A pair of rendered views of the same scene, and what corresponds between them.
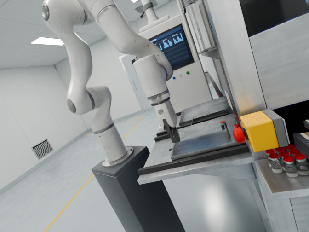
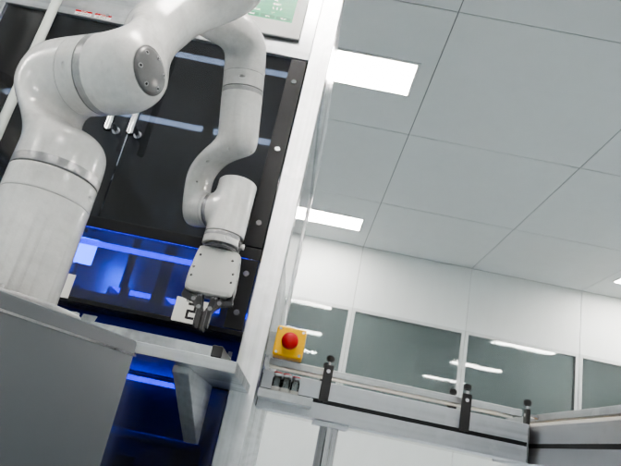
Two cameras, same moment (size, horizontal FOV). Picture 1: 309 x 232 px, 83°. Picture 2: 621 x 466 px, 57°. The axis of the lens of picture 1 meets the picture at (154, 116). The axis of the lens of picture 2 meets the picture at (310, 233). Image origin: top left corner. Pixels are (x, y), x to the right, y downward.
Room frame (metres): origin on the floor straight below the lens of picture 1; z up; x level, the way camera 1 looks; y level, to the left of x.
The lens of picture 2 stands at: (0.82, 1.11, 0.77)
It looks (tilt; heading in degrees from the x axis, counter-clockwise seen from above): 20 degrees up; 252
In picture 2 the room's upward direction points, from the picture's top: 12 degrees clockwise
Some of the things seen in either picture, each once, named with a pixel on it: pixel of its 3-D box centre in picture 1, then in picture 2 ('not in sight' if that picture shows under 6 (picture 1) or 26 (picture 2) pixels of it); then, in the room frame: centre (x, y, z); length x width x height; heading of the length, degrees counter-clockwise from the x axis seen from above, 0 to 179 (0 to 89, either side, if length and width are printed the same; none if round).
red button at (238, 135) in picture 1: (241, 135); (289, 341); (0.40, -0.18, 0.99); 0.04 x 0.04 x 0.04; 71
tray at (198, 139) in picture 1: (214, 134); (170, 356); (0.66, -0.20, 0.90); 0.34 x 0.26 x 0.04; 71
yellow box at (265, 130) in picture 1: (261, 130); (289, 344); (0.38, -0.23, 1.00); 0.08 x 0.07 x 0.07; 71
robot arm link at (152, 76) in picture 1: (151, 75); (230, 208); (0.64, -0.04, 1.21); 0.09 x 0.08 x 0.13; 137
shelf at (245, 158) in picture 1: (199, 128); (80, 348); (0.84, -0.19, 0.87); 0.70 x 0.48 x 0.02; 161
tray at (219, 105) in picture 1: (208, 109); not in sight; (0.98, -0.31, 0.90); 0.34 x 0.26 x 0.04; 71
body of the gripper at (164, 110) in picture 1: (164, 112); (214, 271); (0.64, -0.04, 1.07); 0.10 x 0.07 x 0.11; 161
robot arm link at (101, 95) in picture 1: (99, 106); (66, 109); (0.96, 0.26, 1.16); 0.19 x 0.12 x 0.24; 137
